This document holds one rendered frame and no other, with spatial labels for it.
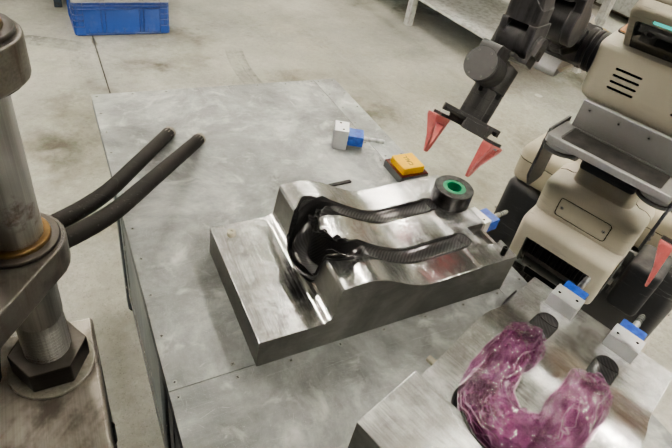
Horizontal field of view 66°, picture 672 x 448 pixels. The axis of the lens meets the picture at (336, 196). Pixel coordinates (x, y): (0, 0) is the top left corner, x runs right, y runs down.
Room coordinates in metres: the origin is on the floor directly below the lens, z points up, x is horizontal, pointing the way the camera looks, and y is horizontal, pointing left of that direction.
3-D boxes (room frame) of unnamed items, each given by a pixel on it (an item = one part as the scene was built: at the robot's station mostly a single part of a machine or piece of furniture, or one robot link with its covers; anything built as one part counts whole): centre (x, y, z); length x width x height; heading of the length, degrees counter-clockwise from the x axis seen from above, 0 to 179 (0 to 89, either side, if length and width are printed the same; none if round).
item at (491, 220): (0.91, -0.34, 0.83); 0.13 x 0.05 x 0.05; 132
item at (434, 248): (0.70, -0.09, 0.92); 0.35 x 0.16 x 0.09; 124
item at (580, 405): (0.46, -0.34, 0.90); 0.26 x 0.18 x 0.08; 141
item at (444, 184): (0.86, -0.23, 0.91); 0.08 x 0.08 x 0.04
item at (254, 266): (0.70, -0.07, 0.87); 0.50 x 0.26 x 0.14; 124
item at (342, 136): (1.13, -0.03, 0.83); 0.13 x 0.05 x 0.05; 96
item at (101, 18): (3.37, 1.72, 0.11); 0.61 x 0.41 x 0.22; 124
